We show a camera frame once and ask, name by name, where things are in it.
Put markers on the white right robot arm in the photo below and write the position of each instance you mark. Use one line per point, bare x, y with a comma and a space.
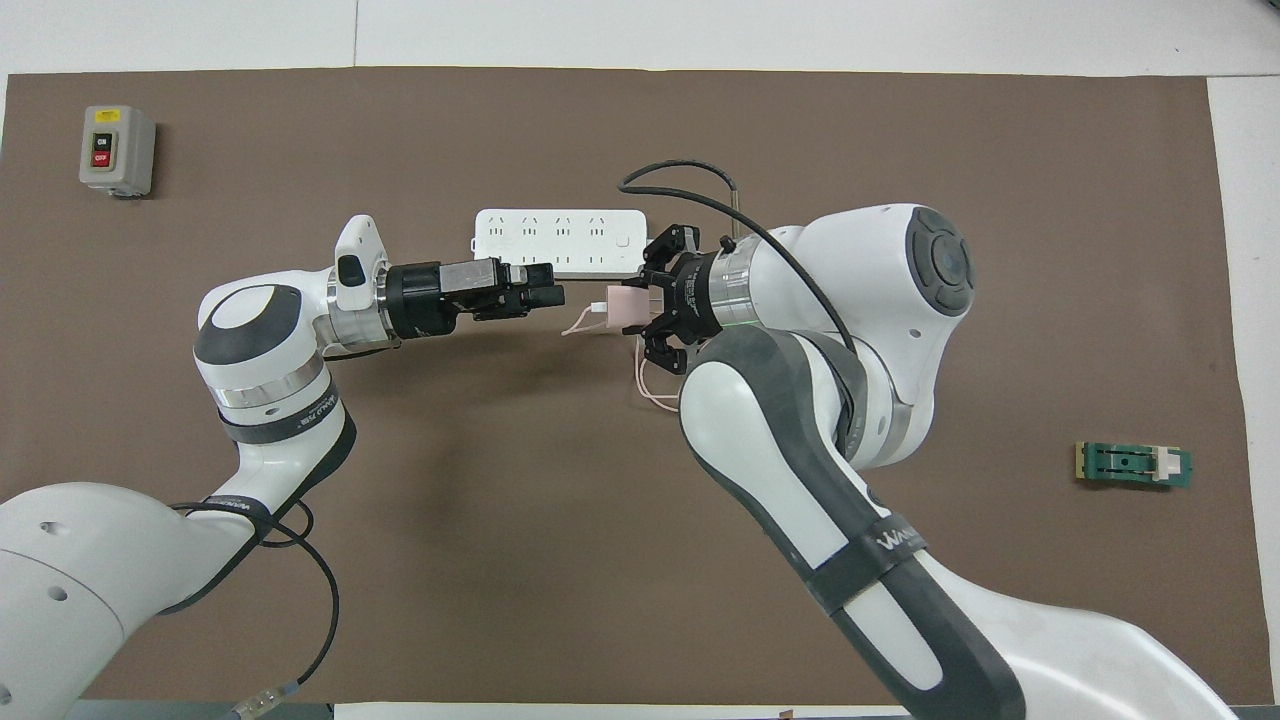
800, 450

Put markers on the white power strip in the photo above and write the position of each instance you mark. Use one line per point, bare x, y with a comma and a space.
560, 235

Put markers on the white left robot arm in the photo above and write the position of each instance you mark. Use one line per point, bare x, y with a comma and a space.
260, 380

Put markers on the brown table mat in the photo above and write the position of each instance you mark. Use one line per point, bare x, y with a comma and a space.
560, 560

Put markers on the grey push button box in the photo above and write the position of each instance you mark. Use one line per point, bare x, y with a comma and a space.
115, 150

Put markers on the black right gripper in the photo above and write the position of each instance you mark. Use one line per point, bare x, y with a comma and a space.
690, 300

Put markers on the green circuit board fixture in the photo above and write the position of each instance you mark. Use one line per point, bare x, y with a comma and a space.
1130, 465

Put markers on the pink charger block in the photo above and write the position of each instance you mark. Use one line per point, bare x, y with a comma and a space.
632, 306

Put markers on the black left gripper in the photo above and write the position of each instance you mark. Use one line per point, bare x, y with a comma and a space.
430, 295

